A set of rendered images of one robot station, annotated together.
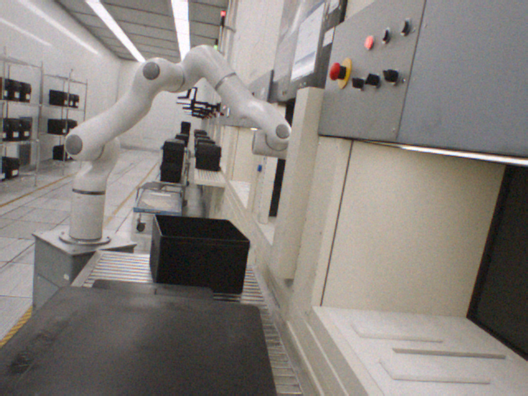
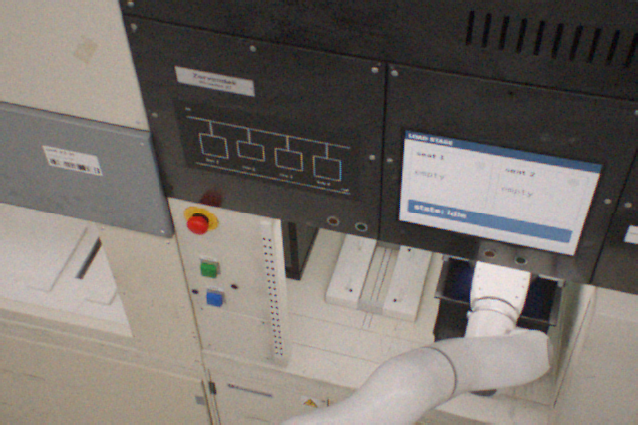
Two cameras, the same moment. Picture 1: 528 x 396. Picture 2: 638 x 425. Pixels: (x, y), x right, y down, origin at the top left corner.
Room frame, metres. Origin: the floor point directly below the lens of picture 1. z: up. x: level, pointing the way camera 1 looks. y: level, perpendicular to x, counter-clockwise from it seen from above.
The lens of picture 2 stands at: (1.21, 0.87, 2.65)
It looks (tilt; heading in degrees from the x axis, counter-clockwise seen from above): 50 degrees down; 298
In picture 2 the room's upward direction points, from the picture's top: 2 degrees counter-clockwise
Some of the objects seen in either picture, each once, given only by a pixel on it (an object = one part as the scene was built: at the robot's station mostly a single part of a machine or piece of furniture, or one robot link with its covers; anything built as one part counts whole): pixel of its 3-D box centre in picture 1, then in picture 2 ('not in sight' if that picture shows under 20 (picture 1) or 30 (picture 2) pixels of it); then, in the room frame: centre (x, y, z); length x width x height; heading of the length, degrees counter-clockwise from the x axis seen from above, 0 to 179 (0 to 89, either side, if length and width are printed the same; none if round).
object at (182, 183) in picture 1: (169, 193); not in sight; (5.63, 1.28, 0.24); 0.94 x 0.53 x 0.48; 10
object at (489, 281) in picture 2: not in sight; (498, 290); (1.39, -0.15, 1.23); 0.11 x 0.10 x 0.07; 100
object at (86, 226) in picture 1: (87, 214); not in sight; (1.53, 0.65, 0.85); 0.19 x 0.19 x 0.18
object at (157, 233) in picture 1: (196, 252); not in sight; (1.31, 0.19, 0.85); 0.28 x 0.28 x 0.17; 20
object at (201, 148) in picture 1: (208, 156); not in sight; (4.33, 0.62, 0.93); 0.30 x 0.28 x 0.26; 8
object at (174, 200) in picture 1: (158, 221); not in sight; (3.97, 0.98, 0.24); 0.97 x 0.52 x 0.48; 13
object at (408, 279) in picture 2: not in sight; (380, 272); (1.70, -0.32, 0.89); 0.22 x 0.21 x 0.04; 101
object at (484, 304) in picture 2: not in sight; (491, 316); (1.39, -0.09, 1.23); 0.09 x 0.03 x 0.08; 10
